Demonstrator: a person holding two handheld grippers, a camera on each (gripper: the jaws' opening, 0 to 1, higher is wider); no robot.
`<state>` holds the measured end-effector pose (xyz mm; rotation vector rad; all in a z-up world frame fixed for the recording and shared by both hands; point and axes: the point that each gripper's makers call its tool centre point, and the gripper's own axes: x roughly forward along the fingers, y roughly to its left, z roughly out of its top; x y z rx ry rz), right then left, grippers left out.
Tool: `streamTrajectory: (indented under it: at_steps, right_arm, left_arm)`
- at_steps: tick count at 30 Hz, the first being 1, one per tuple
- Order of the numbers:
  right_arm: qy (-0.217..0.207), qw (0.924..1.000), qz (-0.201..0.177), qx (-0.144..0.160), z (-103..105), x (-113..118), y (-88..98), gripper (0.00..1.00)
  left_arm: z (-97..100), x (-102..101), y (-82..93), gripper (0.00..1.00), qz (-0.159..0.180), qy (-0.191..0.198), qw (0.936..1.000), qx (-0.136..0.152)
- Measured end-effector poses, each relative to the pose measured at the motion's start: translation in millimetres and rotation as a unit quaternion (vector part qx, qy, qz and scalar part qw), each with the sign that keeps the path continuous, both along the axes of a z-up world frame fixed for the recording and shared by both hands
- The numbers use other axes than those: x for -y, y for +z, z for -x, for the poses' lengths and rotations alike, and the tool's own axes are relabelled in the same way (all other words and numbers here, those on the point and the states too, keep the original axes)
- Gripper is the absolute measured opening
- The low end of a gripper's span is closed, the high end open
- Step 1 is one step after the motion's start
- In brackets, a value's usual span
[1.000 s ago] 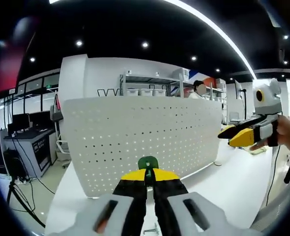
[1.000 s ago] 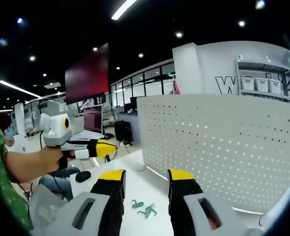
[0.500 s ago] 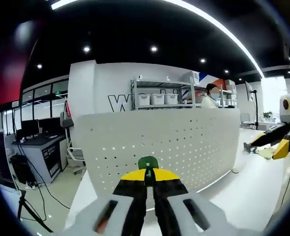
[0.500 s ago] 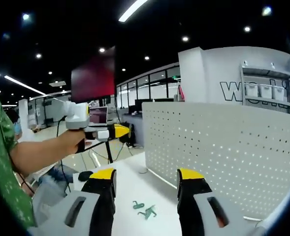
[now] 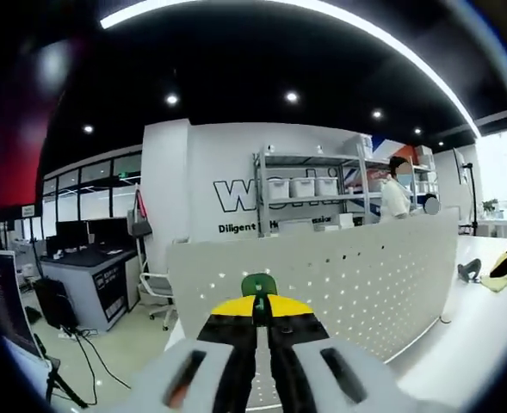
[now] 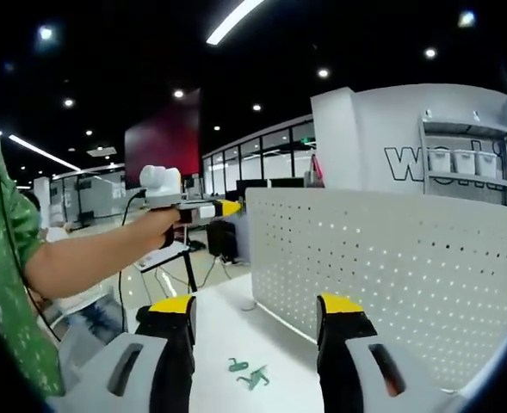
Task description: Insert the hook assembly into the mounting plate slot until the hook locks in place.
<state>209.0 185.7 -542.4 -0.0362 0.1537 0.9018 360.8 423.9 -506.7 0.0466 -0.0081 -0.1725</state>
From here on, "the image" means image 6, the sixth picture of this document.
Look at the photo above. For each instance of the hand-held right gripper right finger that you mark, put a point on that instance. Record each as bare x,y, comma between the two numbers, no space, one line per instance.
356,370

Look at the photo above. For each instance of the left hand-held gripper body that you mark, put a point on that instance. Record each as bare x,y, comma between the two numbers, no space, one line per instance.
160,183

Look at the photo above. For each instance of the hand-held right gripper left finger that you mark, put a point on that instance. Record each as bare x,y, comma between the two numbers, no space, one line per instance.
124,370

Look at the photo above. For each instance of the white perforated mounting plate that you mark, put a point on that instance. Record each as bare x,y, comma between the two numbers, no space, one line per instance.
386,279

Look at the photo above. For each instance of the person's left hand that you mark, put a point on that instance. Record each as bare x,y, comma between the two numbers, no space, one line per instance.
156,223

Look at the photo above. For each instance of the black computer tower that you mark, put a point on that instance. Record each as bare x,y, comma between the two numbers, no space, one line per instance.
220,241

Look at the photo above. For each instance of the black background monitor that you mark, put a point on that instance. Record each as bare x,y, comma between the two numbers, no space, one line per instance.
286,183
251,186

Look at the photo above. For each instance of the ceiling air vent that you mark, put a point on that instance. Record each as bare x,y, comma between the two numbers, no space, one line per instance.
101,151

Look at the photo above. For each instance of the black tripod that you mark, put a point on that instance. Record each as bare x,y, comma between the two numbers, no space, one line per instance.
189,271

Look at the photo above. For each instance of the white tripod tray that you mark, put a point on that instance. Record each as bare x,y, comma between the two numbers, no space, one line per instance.
158,260

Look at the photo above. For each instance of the long ceiling strip light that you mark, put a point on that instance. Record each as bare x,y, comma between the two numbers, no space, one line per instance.
231,21
42,151

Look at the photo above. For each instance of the green patterned shirt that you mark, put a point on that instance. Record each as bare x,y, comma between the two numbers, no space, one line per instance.
8,266

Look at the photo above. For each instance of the white storage bin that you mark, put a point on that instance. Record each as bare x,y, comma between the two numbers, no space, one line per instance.
464,162
439,161
487,164

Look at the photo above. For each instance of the grey metal shelf rack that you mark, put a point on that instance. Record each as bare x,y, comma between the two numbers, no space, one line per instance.
464,127

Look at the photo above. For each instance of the large red wall screen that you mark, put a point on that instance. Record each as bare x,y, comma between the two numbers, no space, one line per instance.
162,142

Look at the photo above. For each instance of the small white camera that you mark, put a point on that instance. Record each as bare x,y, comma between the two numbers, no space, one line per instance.
427,114
475,115

